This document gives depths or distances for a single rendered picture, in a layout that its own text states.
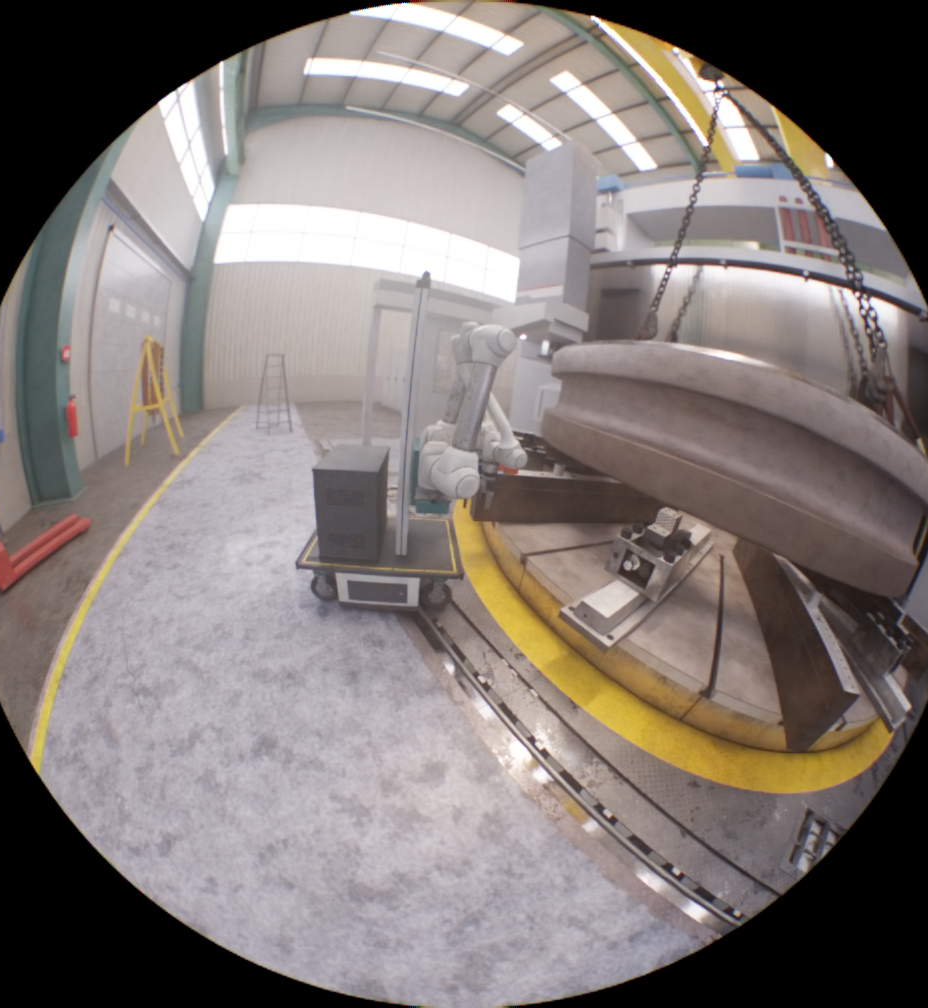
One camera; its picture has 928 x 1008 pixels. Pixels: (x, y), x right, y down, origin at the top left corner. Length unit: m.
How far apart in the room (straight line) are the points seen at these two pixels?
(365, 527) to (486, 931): 1.83
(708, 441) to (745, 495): 0.39
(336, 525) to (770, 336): 5.43
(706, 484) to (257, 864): 2.54
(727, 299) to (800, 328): 1.21
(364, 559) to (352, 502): 0.33
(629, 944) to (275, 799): 1.36
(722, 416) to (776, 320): 3.56
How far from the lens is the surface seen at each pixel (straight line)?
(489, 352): 1.29
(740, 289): 5.61
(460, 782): 1.37
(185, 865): 1.54
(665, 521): 1.79
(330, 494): 1.61
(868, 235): 8.48
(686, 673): 1.65
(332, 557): 1.78
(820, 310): 5.50
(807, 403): 1.91
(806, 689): 1.80
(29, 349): 6.48
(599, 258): 6.72
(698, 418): 2.01
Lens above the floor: 1.30
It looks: 22 degrees down
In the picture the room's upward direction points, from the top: 7 degrees clockwise
